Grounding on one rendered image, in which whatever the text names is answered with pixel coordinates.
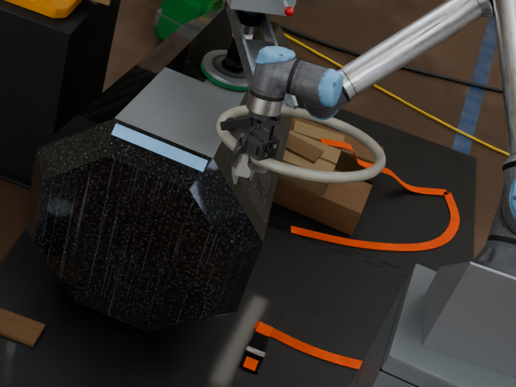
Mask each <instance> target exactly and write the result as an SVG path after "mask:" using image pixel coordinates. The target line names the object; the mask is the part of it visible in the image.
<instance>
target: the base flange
mask: <svg viewBox="0 0 516 387"><path fill-rule="evenodd" d="M4 1H7V2H10V3H12V4H15V5H18V6H21V7H23V8H26V9H29V10H32V11H34V12H37V13H40V14H43V15H46V16H48V17H51V18H66V17H68V16H69V15H70V14H71V12H72V11H73V10H74V9H75V8H76V7H77V6H78V5H79V4H80V3H81V2H82V1H83V0H4Z"/></svg>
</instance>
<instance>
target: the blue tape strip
mask: <svg viewBox="0 0 516 387"><path fill-rule="evenodd" d="M111 134H112V135H114V136H116V137H119V138H121V139H124V140H126V141H129V142H131V143H133V144H136V145H138V146H141V147H144V148H146V149H148V150H150V151H153V152H155V153H158V154H161V155H163V156H165V157H168V158H170V159H172V160H175V161H178V162H180V163H182V164H185V165H187V166H189V167H192V168H195V169H197V170H200V171H202V172H203V171H204V168H205V166H206V165H207V161H208V160H205V159H203V158H201V157H198V156H195V155H193V154H190V153H188V152H186V151H184V150H181V149H178V148H176V147H173V146H171V145H169V144H165V143H164V142H161V141H158V140H156V139H153V138H152V137H148V136H147V135H144V134H141V133H139V132H136V131H133V130H131V129H130V128H127V127H124V126H122V125H119V124H115V126H114V129H113V131H112V133H111Z"/></svg>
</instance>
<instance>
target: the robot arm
mask: <svg viewBox="0 0 516 387"><path fill-rule="evenodd" d="M493 16H494V18H495V25H496V33H497V40H498V54H499V61H500V69H501V83H502V91H503V98H504V112H505V119H506V127H507V134H508V148H509V158H508V159H507V160H506V161H505V162H504V163H503V165H502V170H503V180H504V186H503V191H502V194H501V198H500V200H499V204H498V208H497V210H496V213H495V216H494V220H493V223H492V225H491V230H490V233H489V235H488V240H487V243H486V244H485V246H484V248H483V249H482V250H481V252H480V253H479V254H478V255H477V256H476V257H475V259H474V260H473V263H477V264H480V265H482V266H486V267H488V268H491V269H493V270H497V271H499V272H502V273H506V274H508V275H510V276H514V277H516V0H447V1H446V2H444V3H442V4H441V5H439V6H438V7H436V8H434V9H433V10H431V11H430V12H428V13H427V14H425V15H423V16H422V17H421V18H419V19H417V20H416V21H414V22H413V23H411V24H410V25H408V26H406V27H404V28H403V29H402V30H400V31H398V32H396V33H395V34H394V35H392V36H391V37H389V38H387V39H386V40H384V41H383V42H381V43H379V44H378V45H376V46H375V47H374V48H371V49H370V50H368V51H367V52H366V53H364V54H362V55H360V56H359V57H357V58H356V59H354V60H353V61H351V62H349V63H348V64H346V65H345V66H343V67H342V68H340V69H339V70H337V71H336V70H334V69H332V68H325V67H323V66H319V65H317V64H313V63H309V62H307V61H303V60H299V59H297V58H295V57H296V55H295V52H294V51H292V50H290V49H288V48H283V47H278V46H266V47H264V48H261V49H260V51H259V54H258V57H257V60H256V67H255V70H254V73H253V80H252V84H251V87H250V92H249V95H248V99H247V103H246V107H247V109H248V110H249V113H248V114H249V116H250V117H243V118H238V119H235V118H232V117H229V118H227V119H226V120H225V121H221V122H220V128H221V130H222V131H226V130H228V131H235V130H236V129H237V128H242V127H245V128H244V131H243V133H241V135H240V137H239V139H238V141H237V142H236V146H235V148H234V149H233V153H232V161H231V166H232V177H233V183H234V184H235V185H237V181H238V179H239V177H245V178H247V180H248V181H250V180H251V178H252V176H253V175H254V172H259V173H263V174H265V173H266V172H267V169H266V168H263V167H260V166H258V165H256V164H254V163H252V162H250V161H249V158H248V155H247V154H244V153H243V152H246V153H248V154H250V156H251V157H252V158H253V159H255V160H257V161H260V160H265V159H269V158H272V157H276V155H277V151H278V148H279V145H280V139H279V138H278V137H276V136H274V131H275V128H276V125H278V124H280V123H281V119H280V118H278V117H276V116H278V115H280V112H281V108H282V105H283V100H284V98H285V94H286V93H287V94H291V95H294V96H297V97H299V98H303V100H304V106H305V109H306V110H307V111H308V113H309V114H310V115H311V116H312V117H314V118H316V119H319V120H327V119H330V118H331V117H333V116H334V115H335V114H336V113H337V112H338V110H339V109H340V108H341V107H342V106H343V105H345V104H347V103H348V102H350V101H351V100H352V99H353V98H354V97H356V96H358V95H359V94H361V93H362V92H363V91H366V90H367V89H369V88H370V87H372V86H373V85H375V84H377V83H378V82H380V81H381V80H383V79H384V78H386V77H388V76H389V75H391V74H392V73H394V72H395V71H397V70H399V69H400V68H402V67H404V66H405V65H407V64H408V63H409V62H411V61H413V60H415V59H416V58H417V57H419V56H421V55H423V54H424V53H426V52H427V51H429V50H430V49H432V48H434V47H435V46H436V45H438V44H440V43H441V42H443V41H444V40H446V39H447V38H449V37H451V36H453V35H454V34H455V33H457V32H458V31H461V30H462V29H463V28H465V27H466V26H468V25H470V24H471V23H472V22H474V21H476V20H478V19H479V18H480V17H485V18H492V17H493Z"/></svg>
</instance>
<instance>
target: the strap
mask: <svg viewBox="0 0 516 387"><path fill-rule="evenodd" d="M320 140H321V142H322V143H324V144H327V145H329V146H334V147H342V148H345V149H348V150H351V151H352V152H353V155H354V157H355V159H356V161H357V163H358V164H359V165H360V166H362V167H365V168H368V167H371V166H372V164H370V163H367V162H365V161H362V160H360V159H358V158H356V155H355V153H354V151H353V149H352V146H351V145H350V144H347V143H345V142H341V141H334V140H329V139H324V138H320ZM382 172H383V173H385V174H388V175H390V176H392V177H394V178H395V179H396V180H397V181H398V182H399V183H400V184H401V185H402V186H403V187H405V188H406V189H407V190H410V191H413V192H416V193H420V194H434V195H444V196H445V199H446V202H447V204H448V208H449V210H450V214H451V219H450V224H449V226H448V228H447V230H446V231H445V232H444V233H443V234H442V235H441V236H440V237H438V238H436V239H434V240H430V241H427V242H424V243H405V244H401V243H376V242H369V241H362V240H352V239H347V238H343V237H339V236H332V235H329V234H325V233H319V232H316V231H312V230H307V229H303V228H299V227H294V226H291V233H294V234H299V235H302V236H305V237H311V238H315V239H318V240H324V241H327V242H331V243H338V244H342V245H346V246H354V247H360V248H366V249H373V250H391V251H420V250H430V249H434V248H437V247H439V246H442V245H444V244H446V243H447V242H448V241H450V240H451V239H452V238H453V237H454V235H455V234H456V232H457V230H458V227H459V222H460V218H459V213H458V208H457V207H456V204H455V201H454V198H453V196H452V193H448V192H447V191H446V189H435V188H424V187H414V186H411V185H408V184H406V183H404V182H403V181H402V180H400V179H399V178H398V177H397V176H396V175H395V174H394V173H393V172H392V171H391V170H390V169H388V168H385V167H384V168H383V170H382ZM271 337H273V338H274V339H277V340H279V341H280V342H283V343H285V344H287V345H288V346H291V347H293V348H294V349H298V350H299V351H301V352H304V353H307V354H309V355H311V356H315V357H317V358H320V359H324V360H326V361H329V362H333V363H335V364H339V365H342V366H347V367H350V368H354V369H359V368H360V366H361V364H362V362H363V361H362V360H358V359H352V358H349V357H345V356H341V355H337V354H335V353H332V352H327V351H325V350H322V349H319V348H316V347H314V346H311V345H309V344H306V343H304V342H301V341H299V340H298V339H294V338H293V337H291V336H288V335H287V334H285V333H283V332H280V331H279V330H277V329H274V328H273V332H272V334H271Z"/></svg>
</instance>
